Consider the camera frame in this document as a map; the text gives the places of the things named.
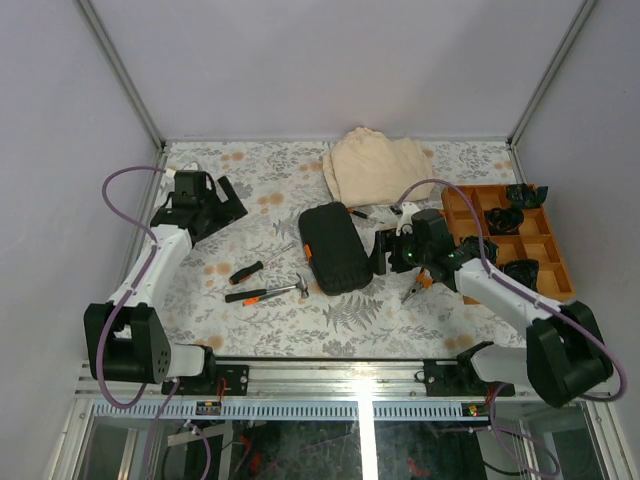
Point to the dark tape roll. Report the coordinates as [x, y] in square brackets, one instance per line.
[524, 271]
[504, 221]
[525, 196]
[474, 245]

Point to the cream cloth bag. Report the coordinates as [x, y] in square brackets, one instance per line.
[367, 168]

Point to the large black orange screwdriver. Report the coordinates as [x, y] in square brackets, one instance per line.
[246, 272]

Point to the orange utility knife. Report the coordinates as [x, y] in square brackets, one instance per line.
[254, 300]

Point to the steel claw hammer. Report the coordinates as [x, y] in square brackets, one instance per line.
[301, 286]

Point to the dark tape roll bottom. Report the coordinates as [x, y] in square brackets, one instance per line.
[524, 271]

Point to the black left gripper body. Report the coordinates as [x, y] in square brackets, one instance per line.
[211, 203]

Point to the dark tape roll top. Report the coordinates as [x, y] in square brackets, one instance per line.
[525, 196]

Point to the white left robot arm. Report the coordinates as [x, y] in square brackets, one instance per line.
[125, 336]

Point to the small precision screwdriver by bag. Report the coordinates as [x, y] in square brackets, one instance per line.
[364, 216]

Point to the floral table mat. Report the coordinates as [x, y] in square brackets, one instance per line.
[276, 182]

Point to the orange compartment tray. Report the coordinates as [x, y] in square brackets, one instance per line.
[535, 239]

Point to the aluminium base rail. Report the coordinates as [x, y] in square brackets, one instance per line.
[305, 389]

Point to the orange black needle-nose pliers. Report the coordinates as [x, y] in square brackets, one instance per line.
[422, 281]

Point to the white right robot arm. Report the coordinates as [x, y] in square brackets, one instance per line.
[563, 357]

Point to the dark green tool case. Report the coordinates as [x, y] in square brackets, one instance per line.
[334, 250]

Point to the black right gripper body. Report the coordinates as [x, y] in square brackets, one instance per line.
[408, 254]

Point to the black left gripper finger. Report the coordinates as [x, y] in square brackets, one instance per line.
[216, 221]
[231, 209]

